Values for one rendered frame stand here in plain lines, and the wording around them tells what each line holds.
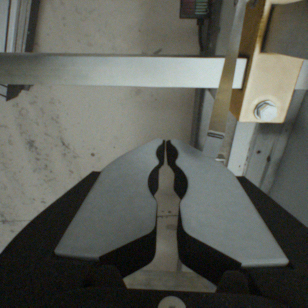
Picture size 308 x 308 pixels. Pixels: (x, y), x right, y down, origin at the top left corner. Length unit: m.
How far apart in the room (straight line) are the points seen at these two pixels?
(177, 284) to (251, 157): 0.39
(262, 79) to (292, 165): 0.38
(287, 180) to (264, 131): 0.13
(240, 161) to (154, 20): 0.74
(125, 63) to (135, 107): 0.93
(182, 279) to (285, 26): 0.29
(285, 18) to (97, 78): 0.18
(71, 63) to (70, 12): 0.92
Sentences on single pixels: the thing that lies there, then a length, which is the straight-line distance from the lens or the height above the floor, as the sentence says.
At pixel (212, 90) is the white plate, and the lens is 0.40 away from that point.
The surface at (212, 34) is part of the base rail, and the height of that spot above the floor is 0.70.
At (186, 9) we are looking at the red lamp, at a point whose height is 0.70.
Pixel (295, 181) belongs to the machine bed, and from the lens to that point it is 0.59.
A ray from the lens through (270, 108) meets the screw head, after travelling 0.25.
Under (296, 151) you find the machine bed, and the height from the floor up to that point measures 0.66.
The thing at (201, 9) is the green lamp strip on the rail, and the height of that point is 0.70.
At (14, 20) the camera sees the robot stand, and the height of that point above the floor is 0.23.
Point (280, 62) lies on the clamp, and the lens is 0.26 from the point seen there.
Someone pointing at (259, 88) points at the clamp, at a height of 0.87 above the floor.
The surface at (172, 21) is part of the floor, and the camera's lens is 1.10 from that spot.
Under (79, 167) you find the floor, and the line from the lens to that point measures 1.42.
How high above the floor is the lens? 1.10
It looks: 60 degrees down
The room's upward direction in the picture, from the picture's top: 175 degrees counter-clockwise
